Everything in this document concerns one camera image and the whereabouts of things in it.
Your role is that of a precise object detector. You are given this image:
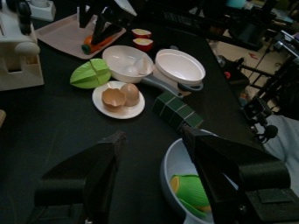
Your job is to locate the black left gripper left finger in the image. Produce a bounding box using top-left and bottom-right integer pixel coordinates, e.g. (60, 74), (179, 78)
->
(26, 130), (128, 224)

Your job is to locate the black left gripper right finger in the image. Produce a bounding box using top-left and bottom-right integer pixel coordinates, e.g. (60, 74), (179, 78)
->
(180, 125), (299, 224)

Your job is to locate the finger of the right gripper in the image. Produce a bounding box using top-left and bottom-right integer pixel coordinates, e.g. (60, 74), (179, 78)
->
(78, 6), (97, 30)
(89, 17), (124, 46)

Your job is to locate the white sushi piece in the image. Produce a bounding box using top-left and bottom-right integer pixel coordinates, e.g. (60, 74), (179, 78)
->
(133, 56), (152, 75)

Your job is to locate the small white plate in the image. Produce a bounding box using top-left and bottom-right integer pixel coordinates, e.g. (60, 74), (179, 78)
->
(90, 80), (145, 120)

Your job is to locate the dark green seaweed sushi roll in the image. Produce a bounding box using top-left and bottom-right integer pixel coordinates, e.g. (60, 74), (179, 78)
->
(152, 91), (204, 133)

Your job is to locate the orange toy carrot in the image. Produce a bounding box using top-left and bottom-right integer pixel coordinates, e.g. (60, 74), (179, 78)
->
(80, 34), (114, 56)

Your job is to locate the pink plastic tray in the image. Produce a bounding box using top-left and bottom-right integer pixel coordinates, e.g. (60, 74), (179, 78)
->
(33, 12), (126, 60)

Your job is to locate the red toy apple half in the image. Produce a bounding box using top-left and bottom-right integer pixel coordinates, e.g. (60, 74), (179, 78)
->
(130, 28), (153, 39)
(132, 38), (155, 53)

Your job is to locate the white round bowl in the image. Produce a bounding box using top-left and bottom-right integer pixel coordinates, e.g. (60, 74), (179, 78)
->
(101, 45), (156, 84)

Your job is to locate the white square box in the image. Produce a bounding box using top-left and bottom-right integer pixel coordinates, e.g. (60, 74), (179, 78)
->
(28, 0), (57, 22)

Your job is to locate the green and yellow toy food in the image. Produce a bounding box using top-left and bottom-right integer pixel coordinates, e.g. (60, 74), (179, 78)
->
(169, 174), (213, 218)

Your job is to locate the grey blue cloth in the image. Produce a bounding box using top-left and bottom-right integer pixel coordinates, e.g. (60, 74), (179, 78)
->
(263, 114), (299, 197)

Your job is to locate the white bowl with green item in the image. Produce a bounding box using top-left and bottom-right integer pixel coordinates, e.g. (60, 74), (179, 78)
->
(160, 129), (243, 224)

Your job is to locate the broken brown egg shell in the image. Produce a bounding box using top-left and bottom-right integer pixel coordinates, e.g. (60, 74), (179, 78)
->
(101, 87), (126, 113)

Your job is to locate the white pan with grey handle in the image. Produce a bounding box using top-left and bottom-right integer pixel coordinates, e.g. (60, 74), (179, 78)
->
(141, 48), (207, 98)

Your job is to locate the black camera on stand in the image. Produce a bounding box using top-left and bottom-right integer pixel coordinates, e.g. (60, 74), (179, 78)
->
(241, 97), (279, 144)

